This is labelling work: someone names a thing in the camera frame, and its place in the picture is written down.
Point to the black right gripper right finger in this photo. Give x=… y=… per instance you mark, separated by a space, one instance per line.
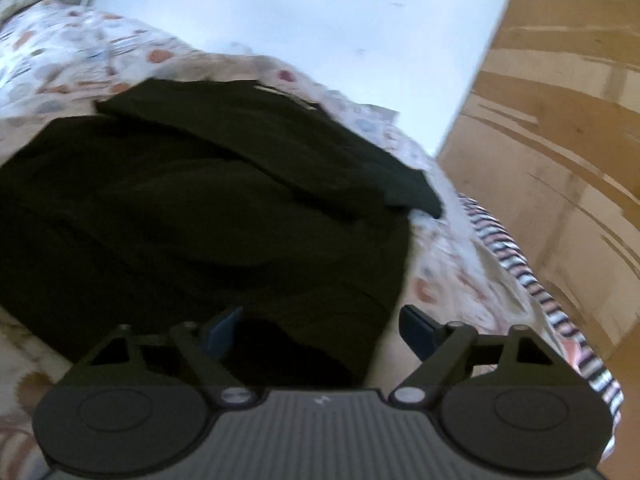
x=508 y=403

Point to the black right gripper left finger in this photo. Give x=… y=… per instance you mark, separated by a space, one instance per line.
x=136 y=405

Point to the black garment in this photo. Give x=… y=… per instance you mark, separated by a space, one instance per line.
x=177 y=201

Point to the striped bed sheet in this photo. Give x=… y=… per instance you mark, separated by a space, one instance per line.
x=587 y=363

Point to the wooden wardrobe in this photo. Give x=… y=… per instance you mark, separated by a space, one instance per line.
x=548 y=141

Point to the floral patterned bed cover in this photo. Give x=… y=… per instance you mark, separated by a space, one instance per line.
x=56 y=59

